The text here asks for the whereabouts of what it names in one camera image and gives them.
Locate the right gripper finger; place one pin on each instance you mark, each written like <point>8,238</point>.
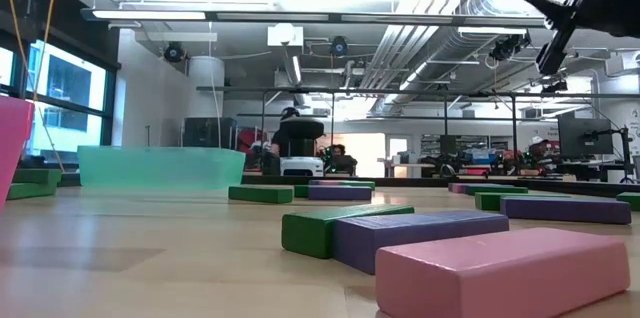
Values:
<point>552,8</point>

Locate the pink wooden block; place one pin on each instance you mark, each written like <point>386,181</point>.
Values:
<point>457,188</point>
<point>500,278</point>

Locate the black computer monitor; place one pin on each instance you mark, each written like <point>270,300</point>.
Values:
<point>585,136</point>

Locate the person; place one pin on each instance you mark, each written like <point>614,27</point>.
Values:
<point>339,150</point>
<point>289,114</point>
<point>539,144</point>

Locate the white ceiling box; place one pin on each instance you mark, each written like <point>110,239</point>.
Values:
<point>285,35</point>

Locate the white round column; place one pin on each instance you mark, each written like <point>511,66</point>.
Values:
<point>205,98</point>

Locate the black cabinet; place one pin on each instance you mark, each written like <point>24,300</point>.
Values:
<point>209,132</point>

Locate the long ceiling light bar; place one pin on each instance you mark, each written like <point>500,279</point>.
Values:
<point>150,14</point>

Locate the teal plastic bin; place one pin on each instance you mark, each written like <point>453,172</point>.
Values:
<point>160,168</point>

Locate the large glass window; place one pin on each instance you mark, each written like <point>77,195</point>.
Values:
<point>65,103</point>

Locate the red plastic bin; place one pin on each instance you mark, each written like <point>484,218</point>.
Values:
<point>12,143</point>

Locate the black ceiling camera mount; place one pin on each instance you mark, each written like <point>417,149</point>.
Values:
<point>507,47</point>

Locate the silver ceiling air duct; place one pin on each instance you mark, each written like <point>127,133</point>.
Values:
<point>450,43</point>

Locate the black metal scaffold frame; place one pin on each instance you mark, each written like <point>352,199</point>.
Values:
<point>400,93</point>

